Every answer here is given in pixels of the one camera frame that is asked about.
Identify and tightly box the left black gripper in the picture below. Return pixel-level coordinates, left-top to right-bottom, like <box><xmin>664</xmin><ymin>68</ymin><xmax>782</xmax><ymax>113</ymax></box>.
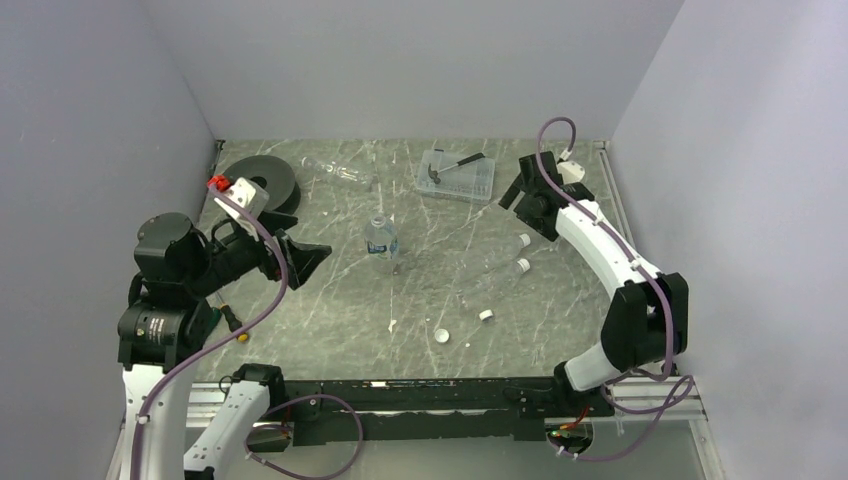
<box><xmin>186</xmin><ymin>206</ymin><xmax>331</xmax><ymax>294</ymax></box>

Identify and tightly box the labelled water bottle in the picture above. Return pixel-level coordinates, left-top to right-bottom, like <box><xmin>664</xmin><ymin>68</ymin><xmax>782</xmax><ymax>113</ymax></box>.
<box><xmin>364</xmin><ymin>214</ymin><xmax>399</xmax><ymax>275</ymax></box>

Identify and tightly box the clear bottle white cap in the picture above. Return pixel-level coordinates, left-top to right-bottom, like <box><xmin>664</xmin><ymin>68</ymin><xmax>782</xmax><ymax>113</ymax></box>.
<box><xmin>461</xmin><ymin>233</ymin><xmax>532</xmax><ymax>271</ymax></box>

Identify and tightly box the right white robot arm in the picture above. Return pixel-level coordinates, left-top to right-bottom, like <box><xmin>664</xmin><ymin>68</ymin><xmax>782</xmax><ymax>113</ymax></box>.
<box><xmin>499</xmin><ymin>151</ymin><xmax>689</xmax><ymax>415</ymax></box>

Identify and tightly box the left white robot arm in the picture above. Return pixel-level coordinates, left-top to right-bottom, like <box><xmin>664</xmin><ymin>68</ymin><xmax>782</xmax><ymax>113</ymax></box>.
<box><xmin>117</xmin><ymin>213</ymin><xmax>332</xmax><ymax>479</ymax></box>

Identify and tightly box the clear plastic tray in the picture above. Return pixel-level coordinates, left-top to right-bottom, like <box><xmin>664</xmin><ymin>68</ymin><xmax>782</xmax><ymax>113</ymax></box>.
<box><xmin>414</xmin><ymin>149</ymin><xmax>496</xmax><ymax>204</ymax></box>

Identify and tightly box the black spool disc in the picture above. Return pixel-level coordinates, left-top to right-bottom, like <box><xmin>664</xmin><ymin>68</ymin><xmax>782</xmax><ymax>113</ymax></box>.
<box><xmin>223</xmin><ymin>155</ymin><xmax>301</xmax><ymax>215</ymax></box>

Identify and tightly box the yellow tipped screwdriver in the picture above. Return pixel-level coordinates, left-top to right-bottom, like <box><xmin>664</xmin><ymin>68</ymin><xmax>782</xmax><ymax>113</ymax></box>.
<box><xmin>219</xmin><ymin>303</ymin><xmax>249</xmax><ymax>343</ymax></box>

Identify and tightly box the loose white cap near front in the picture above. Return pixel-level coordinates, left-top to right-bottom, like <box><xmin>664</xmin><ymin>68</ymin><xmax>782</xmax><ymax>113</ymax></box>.
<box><xmin>434</xmin><ymin>328</ymin><xmax>451</xmax><ymax>344</ymax></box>

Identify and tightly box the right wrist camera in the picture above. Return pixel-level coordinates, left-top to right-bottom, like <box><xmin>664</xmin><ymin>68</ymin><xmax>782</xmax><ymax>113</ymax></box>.
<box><xmin>557</xmin><ymin>160</ymin><xmax>586</xmax><ymax>184</ymax></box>

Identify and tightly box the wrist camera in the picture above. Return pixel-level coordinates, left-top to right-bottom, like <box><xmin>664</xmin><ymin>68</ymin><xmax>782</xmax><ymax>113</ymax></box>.
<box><xmin>557</xmin><ymin>160</ymin><xmax>586</xmax><ymax>184</ymax></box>
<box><xmin>207</xmin><ymin>175</ymin><xmax>269</xmax><ymax>237</ymax></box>

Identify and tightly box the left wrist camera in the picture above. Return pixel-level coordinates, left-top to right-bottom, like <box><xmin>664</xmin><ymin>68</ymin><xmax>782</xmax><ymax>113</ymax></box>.
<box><xmin>207</xmin><ymin>175</ymin><xmax>269</xmax><ymax>237</ymax></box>

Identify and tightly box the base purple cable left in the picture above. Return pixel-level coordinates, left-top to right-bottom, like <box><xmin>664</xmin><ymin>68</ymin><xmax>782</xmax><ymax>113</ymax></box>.
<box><xmin>242</xmin><ymin>394</ymin><xmax>365</xmax><ymax>480</ymax></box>

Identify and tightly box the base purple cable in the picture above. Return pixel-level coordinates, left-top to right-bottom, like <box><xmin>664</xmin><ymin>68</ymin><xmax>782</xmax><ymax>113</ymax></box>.
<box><xmin>547</xmin><ymin>374</ymin><xmax>696</xmax><ymax>464</ymax></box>
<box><xmin>242</xmin><ymin>394</ymin><xmax>365</xmax><ymax>480</ymax></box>

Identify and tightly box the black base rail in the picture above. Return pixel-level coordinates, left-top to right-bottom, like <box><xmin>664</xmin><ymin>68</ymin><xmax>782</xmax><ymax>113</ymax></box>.
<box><xmin>261</xmin><ymin>376</ymin><xmax>613</xmax><ymax>446</ymax></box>

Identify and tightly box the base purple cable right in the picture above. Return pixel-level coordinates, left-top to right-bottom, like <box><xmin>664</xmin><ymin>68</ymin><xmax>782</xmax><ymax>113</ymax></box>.
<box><xmin>547</xmin><ymin>374</ymin><xmax>696</xmax><ymax>464</ymax></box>

